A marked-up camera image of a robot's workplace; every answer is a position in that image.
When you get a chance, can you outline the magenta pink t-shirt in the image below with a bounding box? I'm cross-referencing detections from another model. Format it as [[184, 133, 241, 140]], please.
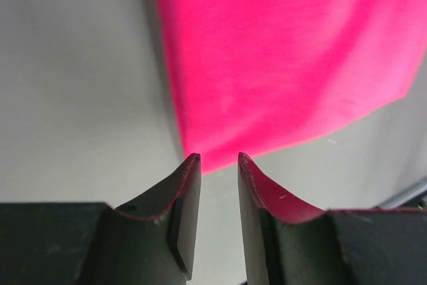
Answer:
[[155, 0, 426, 174]]

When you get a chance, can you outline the aluminium frame rail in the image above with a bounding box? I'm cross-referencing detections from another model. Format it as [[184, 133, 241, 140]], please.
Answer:
[[376, 177, 427, 210]]

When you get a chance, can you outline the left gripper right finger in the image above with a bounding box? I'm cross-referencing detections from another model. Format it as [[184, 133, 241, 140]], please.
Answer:
[[238, 153, 426, 284]]

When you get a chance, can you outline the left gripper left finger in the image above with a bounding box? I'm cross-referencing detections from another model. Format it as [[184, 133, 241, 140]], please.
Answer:
[[1, 154, 201, 284]]

